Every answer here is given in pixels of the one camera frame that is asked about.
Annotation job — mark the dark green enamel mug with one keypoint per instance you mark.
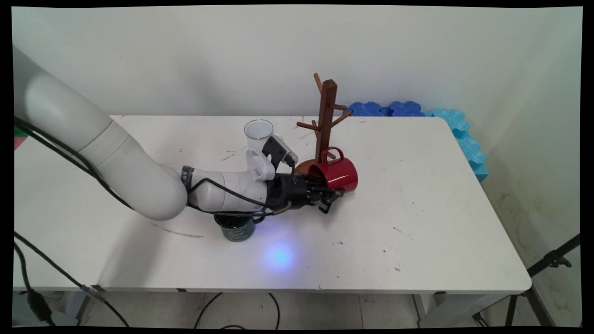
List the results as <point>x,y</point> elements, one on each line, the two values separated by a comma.
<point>236,228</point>

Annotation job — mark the white enamel mug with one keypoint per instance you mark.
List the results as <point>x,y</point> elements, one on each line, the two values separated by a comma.
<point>257,132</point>

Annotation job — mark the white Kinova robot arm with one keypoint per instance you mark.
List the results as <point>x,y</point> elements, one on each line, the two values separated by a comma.
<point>116,157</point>

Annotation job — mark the red enamel mug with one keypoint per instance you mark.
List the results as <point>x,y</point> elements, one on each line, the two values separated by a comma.
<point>341,171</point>

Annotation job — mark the brown wooden mug tree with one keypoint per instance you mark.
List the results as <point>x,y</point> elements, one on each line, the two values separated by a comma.
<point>326,111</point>

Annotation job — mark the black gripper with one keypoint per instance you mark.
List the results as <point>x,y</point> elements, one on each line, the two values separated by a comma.
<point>294,190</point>

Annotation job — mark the dark blue foam mat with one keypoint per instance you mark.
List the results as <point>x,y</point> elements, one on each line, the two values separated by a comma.
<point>366,109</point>
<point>406,108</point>

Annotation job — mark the red foam mat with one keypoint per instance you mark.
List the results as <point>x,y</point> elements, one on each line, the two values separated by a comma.
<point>17,139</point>

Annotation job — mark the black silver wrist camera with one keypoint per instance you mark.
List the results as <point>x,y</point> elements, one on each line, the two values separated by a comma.
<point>274,150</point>

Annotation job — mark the wide white table leg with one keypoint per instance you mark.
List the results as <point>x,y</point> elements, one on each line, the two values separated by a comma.
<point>445,313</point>

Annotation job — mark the light blue foam mat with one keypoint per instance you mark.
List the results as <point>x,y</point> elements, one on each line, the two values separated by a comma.
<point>466,144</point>

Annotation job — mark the black tripod stand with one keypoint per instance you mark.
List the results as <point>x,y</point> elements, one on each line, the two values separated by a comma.
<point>550,260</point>

